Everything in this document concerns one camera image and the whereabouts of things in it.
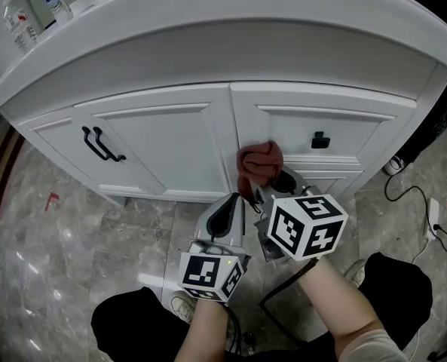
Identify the tall white drawer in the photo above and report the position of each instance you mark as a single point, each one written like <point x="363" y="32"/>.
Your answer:
<point x="351" y="130"/>

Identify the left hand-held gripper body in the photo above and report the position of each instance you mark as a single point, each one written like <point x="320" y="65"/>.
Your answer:
<point x="208" y="273"/>

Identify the white vanity cabinet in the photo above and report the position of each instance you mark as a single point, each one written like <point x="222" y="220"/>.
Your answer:
<point x="208" y="40"/>

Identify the white cabinet door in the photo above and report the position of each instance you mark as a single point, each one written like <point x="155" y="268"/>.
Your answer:
<point x="61" y="149"/>
<point x="166" y="145"/>

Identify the person's right leg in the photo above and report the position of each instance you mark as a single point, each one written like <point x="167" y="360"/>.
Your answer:
<point x="396" y="296"/>

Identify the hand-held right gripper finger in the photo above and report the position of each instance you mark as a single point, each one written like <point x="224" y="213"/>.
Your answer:
<point x="266" y="194"/>
<point x="299" y="182"/>

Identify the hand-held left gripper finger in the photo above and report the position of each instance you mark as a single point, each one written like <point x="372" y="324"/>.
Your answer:
<point x="202" y="226"/>
<point x="240" y="224"/>

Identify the person's left forearm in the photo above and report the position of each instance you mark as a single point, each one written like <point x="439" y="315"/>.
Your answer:
<point x="204" y="334"/>

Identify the person's right shoe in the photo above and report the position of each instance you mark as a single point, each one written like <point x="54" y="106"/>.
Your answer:
<point x="356" y="273"/>

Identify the white power strip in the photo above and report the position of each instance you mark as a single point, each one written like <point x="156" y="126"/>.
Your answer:
<point x="433" y="213"/>

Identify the water bottle blue label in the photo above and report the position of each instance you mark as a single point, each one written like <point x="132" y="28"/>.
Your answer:
<point x="57" y="2"/>

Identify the person's leg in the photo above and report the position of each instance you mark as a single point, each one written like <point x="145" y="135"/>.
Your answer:
<point x="136" y="323"/>
<point x="396" y="296"/>

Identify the person's right forearm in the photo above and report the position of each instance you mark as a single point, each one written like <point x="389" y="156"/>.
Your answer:
<point x="332" y="307"/>

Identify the clear water bottle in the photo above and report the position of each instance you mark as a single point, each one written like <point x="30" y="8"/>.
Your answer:
<point x="19" y="25"/>

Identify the short white drawer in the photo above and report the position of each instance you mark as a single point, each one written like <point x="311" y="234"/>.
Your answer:
<point x="332" y="181"/>

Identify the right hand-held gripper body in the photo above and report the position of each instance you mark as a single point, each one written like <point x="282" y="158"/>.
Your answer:
<point x="306" y="228"/>

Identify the person's shoe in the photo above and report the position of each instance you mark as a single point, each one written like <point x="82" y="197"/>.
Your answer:
<point x="181" y="307"/>
<point x="392" y="165"/>
<point x="356" y="273"/>

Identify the dark red cloth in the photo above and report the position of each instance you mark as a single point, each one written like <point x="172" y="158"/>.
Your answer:
<point x="261" y="162"/>

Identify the person's left shoe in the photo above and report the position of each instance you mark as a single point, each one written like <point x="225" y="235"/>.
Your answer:
<point x="181" y="307"/>

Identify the person's left leg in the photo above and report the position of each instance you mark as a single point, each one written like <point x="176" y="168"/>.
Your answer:
<point x="136" y="323"/>

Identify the black square drawer knob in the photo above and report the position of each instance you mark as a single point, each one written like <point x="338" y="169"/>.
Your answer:
<point x="320" y="141"/>

